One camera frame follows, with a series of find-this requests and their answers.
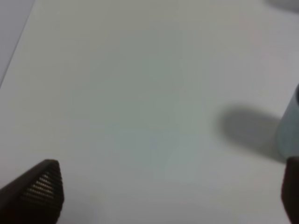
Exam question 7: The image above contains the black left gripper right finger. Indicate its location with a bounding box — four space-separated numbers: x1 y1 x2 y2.
281 156 299 224

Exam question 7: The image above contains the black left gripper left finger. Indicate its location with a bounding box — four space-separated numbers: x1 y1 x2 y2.
0 159 64 224

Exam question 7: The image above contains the teal plastic cup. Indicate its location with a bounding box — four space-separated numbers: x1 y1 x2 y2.
275 85 299 160

